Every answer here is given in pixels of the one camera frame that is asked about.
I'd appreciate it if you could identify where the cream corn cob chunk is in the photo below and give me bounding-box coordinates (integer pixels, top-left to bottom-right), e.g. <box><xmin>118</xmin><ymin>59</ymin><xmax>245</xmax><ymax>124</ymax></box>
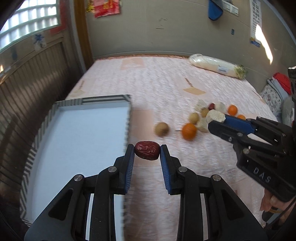
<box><xmin>206</xmin><ymin>109</ymin><xmax>226</xmax><ymax>123</ymax></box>

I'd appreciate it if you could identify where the large orange tangerine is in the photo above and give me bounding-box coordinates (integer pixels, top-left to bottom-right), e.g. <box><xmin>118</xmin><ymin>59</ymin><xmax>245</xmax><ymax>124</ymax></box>
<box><xmin>181</xmin><ymin>123</ymin><xmax>197</xmax><ymax>141</ymax></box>

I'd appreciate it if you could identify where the red jujube date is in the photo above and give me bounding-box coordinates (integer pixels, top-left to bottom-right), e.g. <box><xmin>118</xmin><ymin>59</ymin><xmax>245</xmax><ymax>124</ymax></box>
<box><xmin>134</xmin><ymin>141</ymin><xmax>160</xmax><ymax>161</ymax></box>

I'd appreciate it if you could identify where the right hand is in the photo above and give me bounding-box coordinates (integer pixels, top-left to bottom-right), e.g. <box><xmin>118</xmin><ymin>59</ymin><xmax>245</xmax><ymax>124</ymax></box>
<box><xmin>260</xmin><ymin>189</ymin><xmax>292</xmax><ymax>212</ymax></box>

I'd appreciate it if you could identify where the small orange tangerine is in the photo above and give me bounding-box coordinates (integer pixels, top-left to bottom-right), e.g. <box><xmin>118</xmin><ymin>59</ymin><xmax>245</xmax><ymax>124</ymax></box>
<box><xmin>237</xmin><ymin>114</ymin><xmax>246</xmax><ymax>120</ymax></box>

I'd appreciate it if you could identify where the cream cob chunk near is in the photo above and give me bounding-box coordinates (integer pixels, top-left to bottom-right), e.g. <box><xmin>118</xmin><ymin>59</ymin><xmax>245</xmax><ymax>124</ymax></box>
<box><xmin>196</xmin><ymin>118</ymin><xmax>208</xmax><ymax>133</ymax></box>

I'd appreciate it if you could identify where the cream cob chunk far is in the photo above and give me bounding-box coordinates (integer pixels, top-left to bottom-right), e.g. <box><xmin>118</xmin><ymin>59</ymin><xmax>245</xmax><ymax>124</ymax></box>
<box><xmin>215</xmin><ymin>101</ymin><xmax>227</xmax><ymax>113</ymax></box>

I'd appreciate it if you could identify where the small red jujube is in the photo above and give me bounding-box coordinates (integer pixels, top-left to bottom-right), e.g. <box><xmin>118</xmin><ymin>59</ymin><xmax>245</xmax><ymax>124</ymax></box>
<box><xmin>208</xmin><ymin>103</ymin><xmax>215</xmax><ymax>110</ymax></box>

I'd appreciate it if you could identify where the brown longan fruit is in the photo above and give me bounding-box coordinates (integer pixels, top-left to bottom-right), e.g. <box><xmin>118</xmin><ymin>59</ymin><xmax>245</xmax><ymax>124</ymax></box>
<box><xmin>154</xmin><ymin>122</ymin><xmax>170</xmax><ymax>137</ymax></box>
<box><xmin>200</xmin><ymin>108</ymin><xmax>209</xmax><ymax>118</ymax></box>
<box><xmin>188</xmin><ymin>113</ymin><xmax>200</xmax><ymax>125</ymax></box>

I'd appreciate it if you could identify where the folded clothes pile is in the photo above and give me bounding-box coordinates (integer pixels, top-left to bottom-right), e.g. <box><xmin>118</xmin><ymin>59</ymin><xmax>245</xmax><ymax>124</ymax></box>
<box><xmin>260</xmin><ymin>72</ymin><xmax>295</xmax><ymax>126</ymax></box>

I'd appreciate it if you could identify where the cream cob chunk left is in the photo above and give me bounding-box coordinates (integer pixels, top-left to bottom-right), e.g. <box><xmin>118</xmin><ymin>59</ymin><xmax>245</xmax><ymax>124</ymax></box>
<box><xmin>195</xmin><ymin>99</ymin><xmax>208</xmax><ymax>113</ymax></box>

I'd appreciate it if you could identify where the white wrapped pillow roll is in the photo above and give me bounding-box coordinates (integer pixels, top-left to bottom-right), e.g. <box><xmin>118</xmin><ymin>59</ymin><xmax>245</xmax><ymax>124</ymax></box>
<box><xmin>189</xmin><ymin>54</ymin><xmax>247</xmax><ymax>80</ymax></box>

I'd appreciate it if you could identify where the pink quilted bedspread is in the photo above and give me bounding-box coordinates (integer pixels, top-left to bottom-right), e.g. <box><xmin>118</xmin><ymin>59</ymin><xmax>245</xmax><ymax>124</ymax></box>
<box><xmin>68</xmin><ymin>56</ymin><xmax>275</xmax><ymax>240</ymax></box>

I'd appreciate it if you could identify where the white tray striped rim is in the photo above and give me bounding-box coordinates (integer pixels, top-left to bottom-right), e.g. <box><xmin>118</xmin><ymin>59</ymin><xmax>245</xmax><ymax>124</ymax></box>
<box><xmin>20</xmin><ymin>94</ymin><xmax>132</xmax><ymax>240</ymax></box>

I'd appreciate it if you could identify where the blue hanging cloth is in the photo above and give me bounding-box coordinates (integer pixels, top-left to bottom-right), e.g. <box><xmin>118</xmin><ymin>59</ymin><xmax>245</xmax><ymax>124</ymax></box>
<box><xmin>208</xmin><ymin>0</ymin><xmax>223</xmax><ymax>21</ymax></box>

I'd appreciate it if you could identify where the frosted glass window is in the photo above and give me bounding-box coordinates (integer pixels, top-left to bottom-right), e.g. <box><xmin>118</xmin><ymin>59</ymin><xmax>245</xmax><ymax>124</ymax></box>
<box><xmin>1</xmin><ymin>0</ymin><xmax>61</xmax><ymax>51</ymax></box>

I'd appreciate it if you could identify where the wall calendar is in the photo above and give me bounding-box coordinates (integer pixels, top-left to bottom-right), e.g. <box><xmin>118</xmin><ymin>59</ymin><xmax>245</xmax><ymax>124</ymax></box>
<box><xmin>249</xmin><ymin>0</ymin><xmax>262</xmax><ymax>47</ymax></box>

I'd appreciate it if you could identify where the white wall socket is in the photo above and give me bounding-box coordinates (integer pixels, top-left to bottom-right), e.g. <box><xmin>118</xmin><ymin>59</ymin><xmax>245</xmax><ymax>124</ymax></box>
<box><xmin>222</xmin><ymin>1</ymin><xmax>239</xmax><ymax>16</ymax></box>

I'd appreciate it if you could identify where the red wall poster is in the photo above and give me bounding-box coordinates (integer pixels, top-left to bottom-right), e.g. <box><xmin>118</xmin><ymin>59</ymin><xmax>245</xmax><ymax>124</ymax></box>
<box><xmin>86</xmin><ymin>0</ymin><xmax>121</xmax><ymax>18</ymax></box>

